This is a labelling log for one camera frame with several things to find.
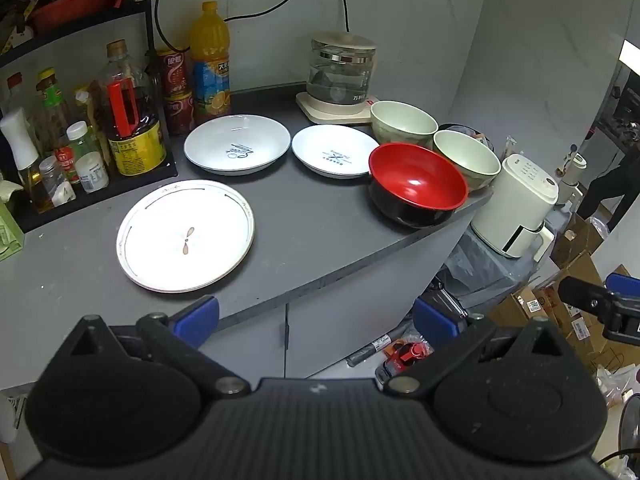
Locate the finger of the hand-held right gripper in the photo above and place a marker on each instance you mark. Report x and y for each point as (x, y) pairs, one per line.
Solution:
(580, 294)
(622, 282)

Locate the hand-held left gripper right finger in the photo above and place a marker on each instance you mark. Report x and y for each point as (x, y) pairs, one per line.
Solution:
(434, 321)

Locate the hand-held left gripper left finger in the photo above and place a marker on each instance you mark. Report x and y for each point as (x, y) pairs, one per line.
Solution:
(196, 319)

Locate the large white plate brown motif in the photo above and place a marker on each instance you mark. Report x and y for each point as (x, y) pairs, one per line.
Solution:
(185, 235)

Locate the large white plate blue rim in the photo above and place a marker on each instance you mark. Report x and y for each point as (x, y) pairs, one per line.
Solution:
(237, 142)

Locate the small white plate blue print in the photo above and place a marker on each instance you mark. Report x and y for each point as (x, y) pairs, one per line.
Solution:
(332, 152)

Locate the cardboard box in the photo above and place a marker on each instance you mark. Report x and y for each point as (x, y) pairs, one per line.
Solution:
(545, 305)
(580, 240)

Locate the red item on floor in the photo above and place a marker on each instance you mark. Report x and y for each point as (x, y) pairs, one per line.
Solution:
(407, 355)

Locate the grey plastic bag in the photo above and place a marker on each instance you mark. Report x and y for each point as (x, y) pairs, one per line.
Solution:
(480, 270)

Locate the black folded umbrella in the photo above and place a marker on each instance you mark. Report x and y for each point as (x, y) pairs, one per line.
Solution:
(370, 350)

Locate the white air fryer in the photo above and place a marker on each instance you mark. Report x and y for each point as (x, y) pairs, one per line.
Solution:
(515, 205)

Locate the white flask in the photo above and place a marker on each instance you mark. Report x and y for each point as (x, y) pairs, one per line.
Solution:
(572, 175)

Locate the red and black bowl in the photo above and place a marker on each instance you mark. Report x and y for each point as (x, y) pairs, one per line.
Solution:
(415, 180)

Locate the black seasoning rack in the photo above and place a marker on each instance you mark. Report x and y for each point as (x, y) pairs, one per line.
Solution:
(100, 195)

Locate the cream bowl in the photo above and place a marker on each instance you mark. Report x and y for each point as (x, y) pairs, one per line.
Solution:
(467, 157)
(402, 120)

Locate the white plastic jar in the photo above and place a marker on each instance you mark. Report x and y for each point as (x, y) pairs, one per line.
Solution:
(92, 172)

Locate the black container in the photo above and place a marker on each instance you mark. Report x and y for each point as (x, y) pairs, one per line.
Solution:
(467, 129)

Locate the clear spice jar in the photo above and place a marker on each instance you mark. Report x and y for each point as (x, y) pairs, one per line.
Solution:
(56, 182)

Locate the small red label jar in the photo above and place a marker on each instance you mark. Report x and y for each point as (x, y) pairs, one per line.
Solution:
(66, 162)

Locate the oil bottle with yellow label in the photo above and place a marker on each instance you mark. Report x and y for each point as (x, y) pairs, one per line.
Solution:
(132, 125)

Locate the green tissue box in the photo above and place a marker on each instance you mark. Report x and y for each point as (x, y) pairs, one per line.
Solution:
(9, 232)

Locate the white-cap green bottle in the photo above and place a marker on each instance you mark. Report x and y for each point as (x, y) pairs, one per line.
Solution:
(80, 137)

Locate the yellow-cap squeeze bottle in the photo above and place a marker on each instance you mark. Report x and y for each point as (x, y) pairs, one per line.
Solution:
(90, 110)

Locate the cream kettle base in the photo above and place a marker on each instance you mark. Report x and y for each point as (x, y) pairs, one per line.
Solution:
(325, 112)

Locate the orange juice bottle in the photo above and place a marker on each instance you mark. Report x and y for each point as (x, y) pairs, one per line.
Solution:
(210, 65)

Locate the white-top oil dispenser bottle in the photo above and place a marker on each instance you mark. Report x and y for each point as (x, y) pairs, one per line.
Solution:
(17, 135)

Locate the green label sauce bottle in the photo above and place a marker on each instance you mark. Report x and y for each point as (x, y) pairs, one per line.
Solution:
(52, 105)

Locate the glass kettle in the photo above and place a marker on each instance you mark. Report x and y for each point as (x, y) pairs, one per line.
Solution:
(340, 70)

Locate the red-cap bottle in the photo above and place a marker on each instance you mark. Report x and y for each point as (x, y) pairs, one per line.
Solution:
(15, 90)

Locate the red plastic basket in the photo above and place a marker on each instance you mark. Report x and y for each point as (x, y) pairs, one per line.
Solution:
(70, 7)

